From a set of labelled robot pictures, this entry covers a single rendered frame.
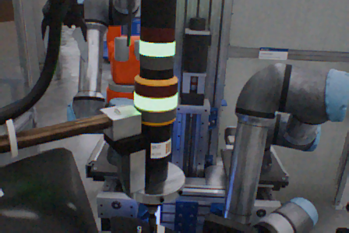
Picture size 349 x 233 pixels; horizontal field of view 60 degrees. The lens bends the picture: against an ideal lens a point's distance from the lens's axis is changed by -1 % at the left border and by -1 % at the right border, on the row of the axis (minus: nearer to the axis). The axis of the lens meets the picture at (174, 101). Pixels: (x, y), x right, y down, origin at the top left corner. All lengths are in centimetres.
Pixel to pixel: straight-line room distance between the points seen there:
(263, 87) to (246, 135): 12
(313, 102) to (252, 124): 14
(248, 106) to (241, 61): 148
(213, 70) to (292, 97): 55
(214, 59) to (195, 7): 21
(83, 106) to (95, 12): 35
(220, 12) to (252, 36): 101
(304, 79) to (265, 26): 150
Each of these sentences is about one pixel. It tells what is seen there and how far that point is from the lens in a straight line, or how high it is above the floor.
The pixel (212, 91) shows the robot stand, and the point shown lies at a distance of 124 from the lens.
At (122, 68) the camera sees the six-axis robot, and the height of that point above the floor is 61.
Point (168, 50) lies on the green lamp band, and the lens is 28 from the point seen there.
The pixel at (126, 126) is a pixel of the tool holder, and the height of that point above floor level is 154.
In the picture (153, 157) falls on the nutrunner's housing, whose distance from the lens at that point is 32.
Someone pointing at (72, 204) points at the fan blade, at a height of 139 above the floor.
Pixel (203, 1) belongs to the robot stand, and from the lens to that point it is 118.
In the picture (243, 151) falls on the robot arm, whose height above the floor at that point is 131.
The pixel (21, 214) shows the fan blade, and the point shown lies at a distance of 43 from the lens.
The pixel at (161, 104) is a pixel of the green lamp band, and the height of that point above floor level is 156.
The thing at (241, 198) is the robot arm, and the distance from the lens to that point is 78.
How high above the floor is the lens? 166
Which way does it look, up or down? 20 degrees down
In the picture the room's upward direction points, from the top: 3 degrees clockwise
